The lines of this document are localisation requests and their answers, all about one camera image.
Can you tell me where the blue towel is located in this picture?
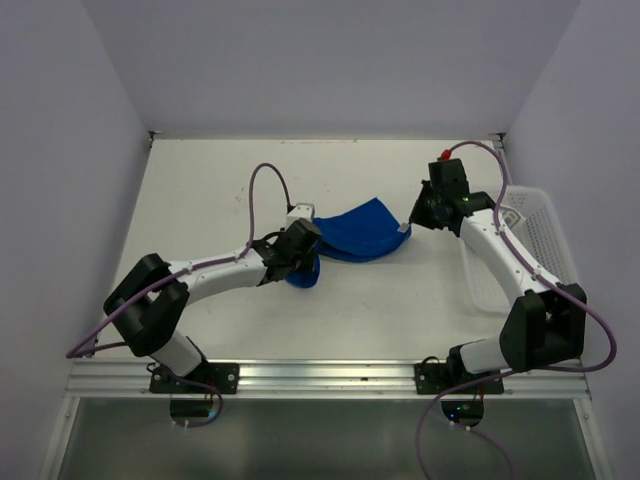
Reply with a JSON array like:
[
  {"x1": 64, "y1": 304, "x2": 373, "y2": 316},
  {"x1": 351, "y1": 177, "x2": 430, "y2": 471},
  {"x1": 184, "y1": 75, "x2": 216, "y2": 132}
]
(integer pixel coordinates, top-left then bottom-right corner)
[{"x1": 286, "y1": 197, "x2": 412, "y2": 289}]

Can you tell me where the rabbit print towel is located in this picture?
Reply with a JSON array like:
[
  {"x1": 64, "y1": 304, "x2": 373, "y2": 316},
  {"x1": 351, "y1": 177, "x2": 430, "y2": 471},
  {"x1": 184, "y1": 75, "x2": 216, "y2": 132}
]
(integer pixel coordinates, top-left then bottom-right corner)
[{"x1": 500, "y1": 207, "x2": 525, "y2": 230}]

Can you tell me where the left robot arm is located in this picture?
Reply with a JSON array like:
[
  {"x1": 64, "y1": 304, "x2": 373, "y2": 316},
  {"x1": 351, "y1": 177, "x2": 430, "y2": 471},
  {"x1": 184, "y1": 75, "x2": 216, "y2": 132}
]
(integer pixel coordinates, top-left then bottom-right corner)
[{"x1": 103, "y1": 219, "x2": 321, "y2": 393}]

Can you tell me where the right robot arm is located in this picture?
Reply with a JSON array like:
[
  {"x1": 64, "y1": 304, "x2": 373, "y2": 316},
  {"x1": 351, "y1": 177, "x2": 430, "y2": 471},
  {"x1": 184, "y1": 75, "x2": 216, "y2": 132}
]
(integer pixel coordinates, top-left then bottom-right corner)
[{"x1": 410, "y1": 159, "x2": 586, "y2": 393}]

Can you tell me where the white plastic basket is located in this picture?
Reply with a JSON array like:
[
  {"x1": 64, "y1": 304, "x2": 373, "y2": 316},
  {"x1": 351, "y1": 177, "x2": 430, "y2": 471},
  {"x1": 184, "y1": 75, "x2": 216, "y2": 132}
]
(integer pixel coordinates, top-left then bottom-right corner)
[{"x1": 459, "y1": 185, "x2": 581, "y2": 316}]

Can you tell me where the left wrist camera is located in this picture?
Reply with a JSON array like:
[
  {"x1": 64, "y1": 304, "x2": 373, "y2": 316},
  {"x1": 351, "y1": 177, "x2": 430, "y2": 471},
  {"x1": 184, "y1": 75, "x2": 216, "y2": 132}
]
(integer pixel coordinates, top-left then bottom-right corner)
[{"x1": 285, "y1": 203, "x2": 315, "y2": 229}]

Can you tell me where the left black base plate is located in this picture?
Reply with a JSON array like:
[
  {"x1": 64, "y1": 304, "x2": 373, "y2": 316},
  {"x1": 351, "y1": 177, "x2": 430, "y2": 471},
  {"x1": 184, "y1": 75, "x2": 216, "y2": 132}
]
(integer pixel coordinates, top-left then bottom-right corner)
[{"x1": 146, "y1": 361, "x2": 240, "y2": 395}]

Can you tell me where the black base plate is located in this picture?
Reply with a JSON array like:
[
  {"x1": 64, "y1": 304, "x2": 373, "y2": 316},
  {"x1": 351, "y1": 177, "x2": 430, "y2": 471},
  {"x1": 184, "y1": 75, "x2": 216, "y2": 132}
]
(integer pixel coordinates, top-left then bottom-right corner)
[
  {"x1": 146, "y1": 361, "x2": 240, "y2": 395},
  {"x1": 413, "y1": 356, "x2": 505, "y2": 395}
]

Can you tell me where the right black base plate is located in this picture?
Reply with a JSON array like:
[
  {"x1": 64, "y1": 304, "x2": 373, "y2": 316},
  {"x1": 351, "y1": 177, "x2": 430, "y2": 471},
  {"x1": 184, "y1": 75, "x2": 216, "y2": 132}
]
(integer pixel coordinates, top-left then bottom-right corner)
[{"x1": 413, "y1": 356, "x2": 505, "y2": 395}]

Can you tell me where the aluminium mounting rail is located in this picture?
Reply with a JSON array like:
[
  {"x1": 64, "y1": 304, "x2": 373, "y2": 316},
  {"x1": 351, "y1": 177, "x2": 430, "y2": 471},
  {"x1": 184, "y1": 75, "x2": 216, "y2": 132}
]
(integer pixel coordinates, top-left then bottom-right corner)
[{"x1": 64, "y1": 358, "x2": 590, "y2": 400}]

